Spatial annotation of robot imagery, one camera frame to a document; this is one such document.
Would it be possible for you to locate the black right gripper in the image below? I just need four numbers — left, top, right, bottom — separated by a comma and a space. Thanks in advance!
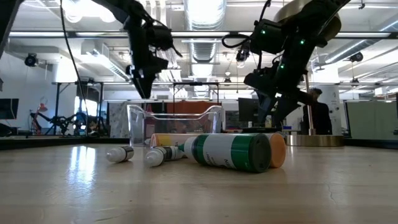
244, 62, 315, 127

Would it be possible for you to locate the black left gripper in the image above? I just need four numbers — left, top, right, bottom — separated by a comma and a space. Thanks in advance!
126, 17, 170, 100

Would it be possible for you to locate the large orange yellow-tipped bottle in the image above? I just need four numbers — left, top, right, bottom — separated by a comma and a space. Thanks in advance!
264, 133, 287, 169

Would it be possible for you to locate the large yellow-banded orange bottle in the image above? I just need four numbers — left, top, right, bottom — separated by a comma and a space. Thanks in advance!
150, 133, 201, 149

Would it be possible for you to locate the large green dye bottle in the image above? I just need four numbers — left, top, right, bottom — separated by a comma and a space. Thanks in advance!
178, 133, 272, 174

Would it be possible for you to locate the small black-banded dye bottle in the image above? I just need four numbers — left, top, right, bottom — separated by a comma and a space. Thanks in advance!
105, 145, 136, 164

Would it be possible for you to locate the black computer monitor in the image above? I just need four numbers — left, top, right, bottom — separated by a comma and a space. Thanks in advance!
238, 97, 261, 124

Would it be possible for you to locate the clear plastic bin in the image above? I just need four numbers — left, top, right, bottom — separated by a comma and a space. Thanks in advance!
126, 104, 225, 147

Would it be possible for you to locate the white patterned panel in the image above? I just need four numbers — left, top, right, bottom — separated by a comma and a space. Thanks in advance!
108, 101, 130, 139

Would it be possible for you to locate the person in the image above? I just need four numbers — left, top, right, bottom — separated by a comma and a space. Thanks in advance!
302, 87, 333, 136

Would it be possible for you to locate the brass dome lamp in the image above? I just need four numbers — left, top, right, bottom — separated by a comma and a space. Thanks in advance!
273, 0, 345, 147

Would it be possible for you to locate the white cylindrical tank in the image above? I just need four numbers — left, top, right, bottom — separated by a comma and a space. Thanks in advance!
322, 84, 342, 136

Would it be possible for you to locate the black ceiling spotlight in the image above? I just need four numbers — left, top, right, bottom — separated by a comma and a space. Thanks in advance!
349, 51, 364, 63
235, 42, 251, 63
24, 52, 39, 68

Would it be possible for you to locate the white bottle red cap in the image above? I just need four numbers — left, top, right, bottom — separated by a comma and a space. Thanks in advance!
144, 146, 185, 168

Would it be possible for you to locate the black background robot rig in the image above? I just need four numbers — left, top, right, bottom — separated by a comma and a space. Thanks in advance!
30, 112, 109, 137

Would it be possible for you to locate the grey-green partition panel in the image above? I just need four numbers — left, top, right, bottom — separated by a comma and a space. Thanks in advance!
343, 100, 398, 141

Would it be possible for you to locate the red desk lamp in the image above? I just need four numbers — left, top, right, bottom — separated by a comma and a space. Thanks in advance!
30, 96, 49, 135

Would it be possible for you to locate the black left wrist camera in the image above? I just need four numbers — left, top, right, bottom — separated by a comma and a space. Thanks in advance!
148, 24, 183, 59

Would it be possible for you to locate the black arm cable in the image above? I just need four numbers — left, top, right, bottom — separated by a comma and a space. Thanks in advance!
58, 0, 91, 135

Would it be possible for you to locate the silver ceiling duct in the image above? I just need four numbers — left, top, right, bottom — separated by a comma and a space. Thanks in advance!
183, 0, 228, 97

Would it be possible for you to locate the dark wall monitor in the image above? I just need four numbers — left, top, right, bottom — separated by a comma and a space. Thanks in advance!
0, 98, 20, 121

